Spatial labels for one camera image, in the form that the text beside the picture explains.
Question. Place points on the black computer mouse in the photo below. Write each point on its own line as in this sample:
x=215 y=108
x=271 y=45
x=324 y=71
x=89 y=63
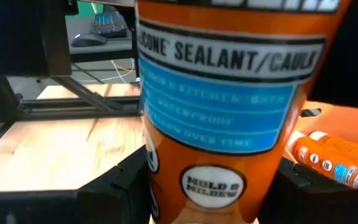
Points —
x=89 y=40

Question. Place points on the black metal table frame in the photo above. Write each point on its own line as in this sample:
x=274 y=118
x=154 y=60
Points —
x=73 y=105

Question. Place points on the black computer keyboard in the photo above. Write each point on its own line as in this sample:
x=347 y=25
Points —
x=109 y=25

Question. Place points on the dark grey desk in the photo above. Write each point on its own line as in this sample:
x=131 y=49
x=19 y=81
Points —
x=117 y=46

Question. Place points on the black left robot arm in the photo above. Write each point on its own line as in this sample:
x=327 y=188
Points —
x=11 y=37

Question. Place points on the orange silicone sealant tube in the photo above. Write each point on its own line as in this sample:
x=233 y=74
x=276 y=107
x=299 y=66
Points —
x=325 y=161
x=228 y=109
x=353 y=147

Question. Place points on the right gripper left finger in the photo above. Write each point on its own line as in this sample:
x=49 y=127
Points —
x=120 y=196

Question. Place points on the orange plastic basket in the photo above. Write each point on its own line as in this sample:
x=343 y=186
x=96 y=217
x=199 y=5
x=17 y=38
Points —
x=337 y=121

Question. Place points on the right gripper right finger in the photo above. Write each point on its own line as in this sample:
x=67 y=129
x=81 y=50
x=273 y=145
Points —
x=315 y=205

